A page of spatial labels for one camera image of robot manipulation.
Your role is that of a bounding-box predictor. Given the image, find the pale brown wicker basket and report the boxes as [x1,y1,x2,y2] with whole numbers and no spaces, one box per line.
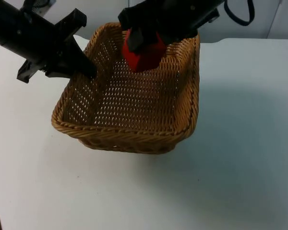
[51,22,201,155]

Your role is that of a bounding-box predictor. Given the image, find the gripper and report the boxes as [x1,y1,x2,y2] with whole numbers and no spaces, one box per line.
[16,8,98,84]
[117,0,200,53]

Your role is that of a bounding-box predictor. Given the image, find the red cube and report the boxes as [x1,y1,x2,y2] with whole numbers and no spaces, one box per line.
[121,29,168,73]

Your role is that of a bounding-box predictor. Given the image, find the black cable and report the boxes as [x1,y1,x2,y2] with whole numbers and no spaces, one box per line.
[224,0,255,26]

